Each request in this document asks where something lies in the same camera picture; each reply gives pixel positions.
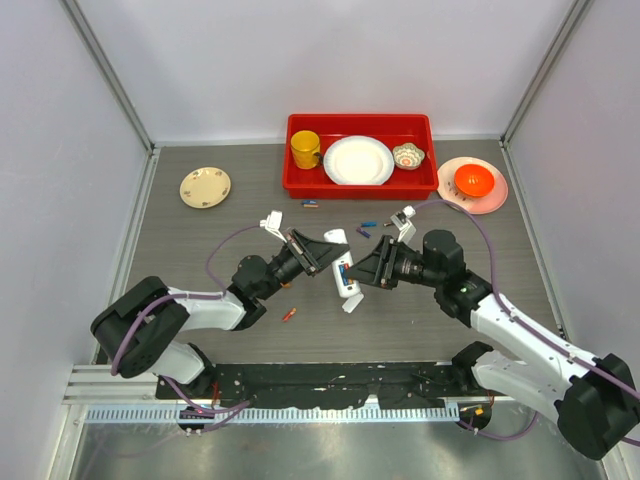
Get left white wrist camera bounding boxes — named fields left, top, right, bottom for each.
left=259, top=210, right=287, bottom=243

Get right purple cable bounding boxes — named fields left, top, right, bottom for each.
left=412, top=199, right=640, bottom=445

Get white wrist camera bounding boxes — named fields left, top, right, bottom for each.
left=259, top=210, right=287, bottom=243
left=390, top=205, right=416, bottom=244

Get white battery cover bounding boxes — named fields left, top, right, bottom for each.
left=342, top=293, right=364, bottom=313

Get slotted cable duct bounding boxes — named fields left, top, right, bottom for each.
left=84, top=402, right=460, bottom=424

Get small patterned bowl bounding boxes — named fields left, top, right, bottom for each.
left=392, top=142, right=426, bottom=170

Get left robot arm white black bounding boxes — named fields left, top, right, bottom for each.
left=90, top=229, right=349, bottom=399

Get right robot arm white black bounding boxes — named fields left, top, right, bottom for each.
left=344, top=230, right=639, bottom=460

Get pink plate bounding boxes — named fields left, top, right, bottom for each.
left=437, top=157, right=509, bottom=215

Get yellow mug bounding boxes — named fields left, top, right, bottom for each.
left=290, top=130, right=322, bottom=170

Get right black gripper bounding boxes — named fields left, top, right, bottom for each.
left=344, top=234, right=443, bottom=290

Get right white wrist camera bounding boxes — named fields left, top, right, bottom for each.
left=390, top=205, right=416, bottom=244

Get orange bowl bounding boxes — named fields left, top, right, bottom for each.
left=454, top=164, right=495, bottom=198

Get purple battery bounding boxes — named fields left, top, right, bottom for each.
left=356, top=227, right=371, bottom=238

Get cream floral plate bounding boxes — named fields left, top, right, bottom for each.
left=179, top=167, right=232, bottom=209

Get white remote control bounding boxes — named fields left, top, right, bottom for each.
left=323, top=229, right=361, bottom=299

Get purple cable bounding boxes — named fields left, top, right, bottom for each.
left=110, top=224, right=269, bottom=436
left=412, top=199, right=640, bottom=445

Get red plastic tray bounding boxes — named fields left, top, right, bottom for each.
left=282, top=113, right=439, bottom=200

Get white plate in tray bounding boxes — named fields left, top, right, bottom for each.
left=323, top=135, right=395, bottom=186

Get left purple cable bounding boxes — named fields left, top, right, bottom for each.
left=110, top=224, right=269, bottom=436

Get red orange battery front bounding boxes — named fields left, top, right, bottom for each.
left=282, top=307, right=297, bottom=323

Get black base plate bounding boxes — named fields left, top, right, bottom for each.
left=154, top=360, right=494, bottom=409

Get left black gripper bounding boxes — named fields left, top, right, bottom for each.
left=258, top=229, right=348, bottom=301

